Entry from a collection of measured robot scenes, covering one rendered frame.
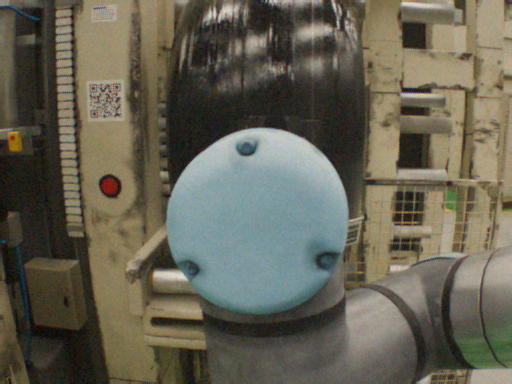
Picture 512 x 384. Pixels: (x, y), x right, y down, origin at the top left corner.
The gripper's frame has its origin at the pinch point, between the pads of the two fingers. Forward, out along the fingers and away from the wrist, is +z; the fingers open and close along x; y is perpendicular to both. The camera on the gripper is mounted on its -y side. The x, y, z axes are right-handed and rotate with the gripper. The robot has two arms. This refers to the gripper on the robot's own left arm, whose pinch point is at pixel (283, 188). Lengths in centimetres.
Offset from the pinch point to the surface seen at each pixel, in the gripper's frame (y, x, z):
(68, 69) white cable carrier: 19, 41, 27
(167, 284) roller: -19.7, 20.7, 23.0
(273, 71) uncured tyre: 14.6, 1.7, 8.5
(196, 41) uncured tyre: 19.2, 12.6, 10.5
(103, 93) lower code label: 14.0, 33.6, 26.6
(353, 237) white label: -9.0, -10.3, 16.1
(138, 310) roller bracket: -23.8, 25.2, 19.8
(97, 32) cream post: 25.2, 34.6, 25.3
